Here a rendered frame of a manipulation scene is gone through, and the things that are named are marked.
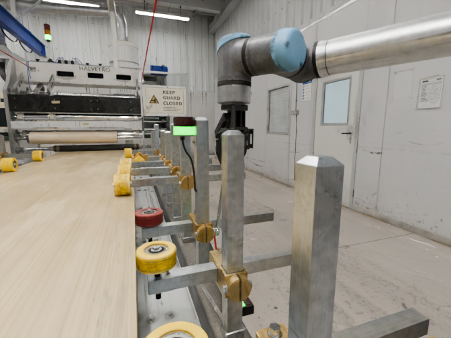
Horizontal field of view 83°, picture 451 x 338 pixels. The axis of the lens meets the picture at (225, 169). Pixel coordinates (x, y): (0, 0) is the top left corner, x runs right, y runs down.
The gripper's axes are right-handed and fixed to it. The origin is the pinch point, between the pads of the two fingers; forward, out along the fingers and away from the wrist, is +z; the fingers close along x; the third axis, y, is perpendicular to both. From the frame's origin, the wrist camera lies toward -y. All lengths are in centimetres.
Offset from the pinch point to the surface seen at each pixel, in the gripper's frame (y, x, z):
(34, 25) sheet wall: -865, -278, -304
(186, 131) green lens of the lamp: -0.6, -12.7, -12.9
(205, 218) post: -1.8, -7.3, 12.4
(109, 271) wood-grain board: 22.1, -31.4, 11.0
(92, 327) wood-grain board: 35.5, -32.2, 11.0
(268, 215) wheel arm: -6.1, 16.2, 15.8
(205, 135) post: -1.8, -7.0, -11.9
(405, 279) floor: -55, 163, 101
